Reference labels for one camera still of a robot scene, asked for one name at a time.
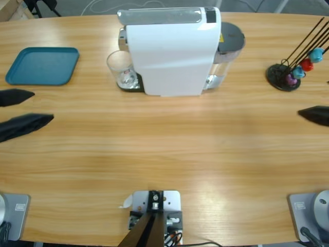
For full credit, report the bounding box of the black chair frame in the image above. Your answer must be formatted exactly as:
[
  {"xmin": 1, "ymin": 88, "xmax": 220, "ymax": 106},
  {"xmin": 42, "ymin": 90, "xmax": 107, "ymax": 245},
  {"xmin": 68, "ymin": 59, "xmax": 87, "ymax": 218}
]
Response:
[{"xmin": 22, "ymin": 0, "xmax": 62, "ymax": 18}]

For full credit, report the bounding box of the red coffee capsule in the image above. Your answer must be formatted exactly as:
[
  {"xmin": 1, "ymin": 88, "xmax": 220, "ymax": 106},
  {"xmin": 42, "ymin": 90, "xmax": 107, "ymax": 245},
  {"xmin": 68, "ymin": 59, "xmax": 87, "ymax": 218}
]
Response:
[{"xmin": 299, "ymin": 58, "xmax": 314, "ymax": 73}]

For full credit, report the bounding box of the teal plastic tray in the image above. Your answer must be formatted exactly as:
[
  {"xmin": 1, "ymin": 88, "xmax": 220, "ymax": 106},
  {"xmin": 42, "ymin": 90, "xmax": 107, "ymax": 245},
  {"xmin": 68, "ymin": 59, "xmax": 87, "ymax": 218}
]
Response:
[{"xmin": 5, "ymin": 47, "xmax": 80, "ymax": 86}]

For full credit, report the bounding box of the white mount block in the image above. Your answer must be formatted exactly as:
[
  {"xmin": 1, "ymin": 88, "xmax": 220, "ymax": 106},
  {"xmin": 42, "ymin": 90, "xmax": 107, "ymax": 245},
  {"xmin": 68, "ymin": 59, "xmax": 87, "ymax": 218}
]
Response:
[{"xmin": 128, "ymin": 189, "xmax": 184, "ymax": 247}]

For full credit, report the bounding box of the brown cardboard box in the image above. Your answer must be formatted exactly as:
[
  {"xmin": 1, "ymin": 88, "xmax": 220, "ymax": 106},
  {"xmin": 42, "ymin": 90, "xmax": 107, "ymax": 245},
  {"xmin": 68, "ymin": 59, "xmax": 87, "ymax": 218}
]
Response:
[{"xmin": 0, "ymin": 0, "xmax": 34, "ymax": 23}]

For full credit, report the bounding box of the black cable under mount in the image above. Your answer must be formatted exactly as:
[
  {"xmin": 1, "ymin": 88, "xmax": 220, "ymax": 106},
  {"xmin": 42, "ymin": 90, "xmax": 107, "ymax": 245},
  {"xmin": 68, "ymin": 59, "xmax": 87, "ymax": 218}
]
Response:
[{"xmin": 179, "ymin": 240, "xmax": 222, "ymax": 247}]

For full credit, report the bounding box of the clear water tank black lid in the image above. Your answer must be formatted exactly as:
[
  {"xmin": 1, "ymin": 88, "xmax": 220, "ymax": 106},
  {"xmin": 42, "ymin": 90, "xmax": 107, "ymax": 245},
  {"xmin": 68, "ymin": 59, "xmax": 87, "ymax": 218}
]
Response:
[{"xmin": 203, "ymin": 22, "xmax": 246, "ymax": 91}]

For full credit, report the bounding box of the arm grey base plate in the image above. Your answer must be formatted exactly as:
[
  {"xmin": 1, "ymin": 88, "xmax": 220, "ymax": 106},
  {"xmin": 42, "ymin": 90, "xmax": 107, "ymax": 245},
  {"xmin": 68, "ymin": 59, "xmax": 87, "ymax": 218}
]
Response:
[
  {"xmin": 0, "ymin": 193, "xmax": 31, "ymax": 242},
  {"xmin": 287, "ymin": 189, "xmax": 329, "ymax": 243}
]

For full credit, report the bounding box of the white tape tab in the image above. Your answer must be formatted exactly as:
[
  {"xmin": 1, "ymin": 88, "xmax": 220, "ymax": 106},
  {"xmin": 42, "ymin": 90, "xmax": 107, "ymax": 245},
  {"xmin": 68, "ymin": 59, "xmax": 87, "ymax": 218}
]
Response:
[{"xmin": 118, "ymin": 194, "xmax": 134, "ymax": 209}]

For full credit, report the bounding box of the black capsule holder with rods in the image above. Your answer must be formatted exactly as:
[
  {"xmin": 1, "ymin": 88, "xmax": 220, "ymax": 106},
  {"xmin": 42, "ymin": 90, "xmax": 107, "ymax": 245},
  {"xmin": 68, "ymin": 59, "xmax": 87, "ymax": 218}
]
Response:
[{"xmin": 266, "ymin": 16, "xmax": 329, "ymax": 92}]

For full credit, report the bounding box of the purple coffee capsule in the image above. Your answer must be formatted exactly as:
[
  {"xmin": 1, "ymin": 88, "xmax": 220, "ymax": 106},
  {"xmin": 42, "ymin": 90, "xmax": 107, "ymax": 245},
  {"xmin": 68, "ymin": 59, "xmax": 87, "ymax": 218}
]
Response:
[{"xmin": 285, "ymin": 73, "xmax": 299, "ymax": 85}]

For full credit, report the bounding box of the clear glass cup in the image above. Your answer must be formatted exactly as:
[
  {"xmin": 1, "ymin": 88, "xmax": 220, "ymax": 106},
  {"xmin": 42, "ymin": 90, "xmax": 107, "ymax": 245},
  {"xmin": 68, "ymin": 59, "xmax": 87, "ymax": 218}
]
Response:
[{"xmin": 106, "ymin": 50, "xmax": 139, "ymax": 91}]

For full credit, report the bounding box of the small blue coffee capsule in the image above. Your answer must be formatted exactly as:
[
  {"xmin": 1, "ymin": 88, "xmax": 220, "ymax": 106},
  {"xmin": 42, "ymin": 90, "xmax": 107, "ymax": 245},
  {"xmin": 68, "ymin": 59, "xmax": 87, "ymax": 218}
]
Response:
[{"xmin": 292, "ymin": 66, "xmax": 306, "ymax": 80}]

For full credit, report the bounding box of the large blue coffee capsule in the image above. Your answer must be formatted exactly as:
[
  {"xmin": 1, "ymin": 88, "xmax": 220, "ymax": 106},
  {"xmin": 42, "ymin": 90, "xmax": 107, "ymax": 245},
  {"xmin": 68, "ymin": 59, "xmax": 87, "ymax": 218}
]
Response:
[{"xmin": 307, "ymin": 48, "xmax": 324, "ymax": 64}]

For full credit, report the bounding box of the white floor cable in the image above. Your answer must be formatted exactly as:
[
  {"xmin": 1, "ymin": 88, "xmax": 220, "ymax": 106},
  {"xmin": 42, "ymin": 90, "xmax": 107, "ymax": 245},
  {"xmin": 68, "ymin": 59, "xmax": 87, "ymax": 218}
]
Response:
[{"xmin": 81, "ymin": 0, "xmax": 167, "ymax": 14}]

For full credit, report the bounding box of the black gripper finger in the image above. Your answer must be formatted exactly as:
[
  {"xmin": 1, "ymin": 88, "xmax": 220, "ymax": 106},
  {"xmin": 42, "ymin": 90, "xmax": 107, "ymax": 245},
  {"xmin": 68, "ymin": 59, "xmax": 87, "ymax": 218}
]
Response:
[
  {"xmin": 0, "ymin": 113, "xmax": 54, "ymax": 143},
  {"xmin": 298, "ymin": 105, "xmax": 329, "ymax": 127},
  {"xmin": 0, "ymin": 89, "xmax": 35, "ymax": 108}
]

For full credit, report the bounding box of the black base cable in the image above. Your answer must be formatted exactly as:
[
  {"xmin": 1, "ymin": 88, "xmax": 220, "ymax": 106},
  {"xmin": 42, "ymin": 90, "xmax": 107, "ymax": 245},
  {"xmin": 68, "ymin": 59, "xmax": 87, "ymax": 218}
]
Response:
[
  {"xmin": 300, "ymin": 226, "xmax": 323, "ymax": 247},
  {"xmin": 0, "ymin": 221, "xmax": 11, "ymax": 242}
]

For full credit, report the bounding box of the dark camera post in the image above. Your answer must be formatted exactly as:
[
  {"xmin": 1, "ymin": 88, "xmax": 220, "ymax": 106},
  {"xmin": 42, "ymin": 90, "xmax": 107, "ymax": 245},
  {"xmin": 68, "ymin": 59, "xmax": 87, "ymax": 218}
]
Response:
[{"xmin": 118, "ymin": 190, "xmax": 165, "ymax": 247}]

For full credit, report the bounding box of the white capsule coffee machine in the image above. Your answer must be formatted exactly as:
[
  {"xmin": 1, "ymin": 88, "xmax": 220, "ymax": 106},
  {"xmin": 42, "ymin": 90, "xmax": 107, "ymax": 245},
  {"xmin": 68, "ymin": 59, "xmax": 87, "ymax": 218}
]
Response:
[{"xmin": 117, "ymin": 6, "xmax": 222, "ymax": 98}]

